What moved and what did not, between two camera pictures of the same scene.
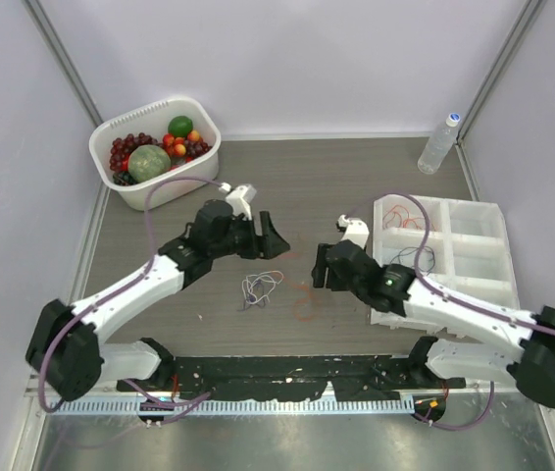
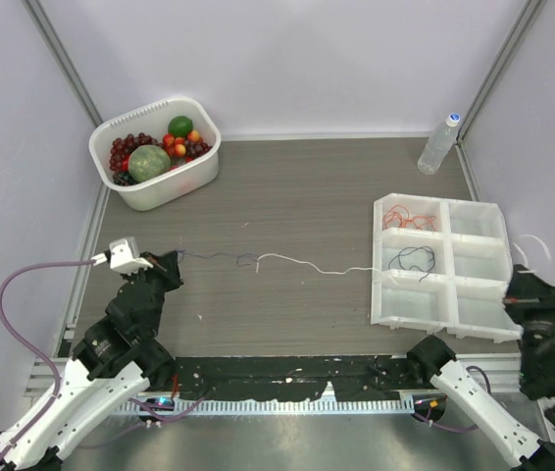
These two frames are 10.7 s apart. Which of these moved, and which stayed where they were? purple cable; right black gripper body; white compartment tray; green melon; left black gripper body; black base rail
Moved: left black gripper body; right black gripper body
Stayed: purple cable; green melon; white compartment tray; black base rail
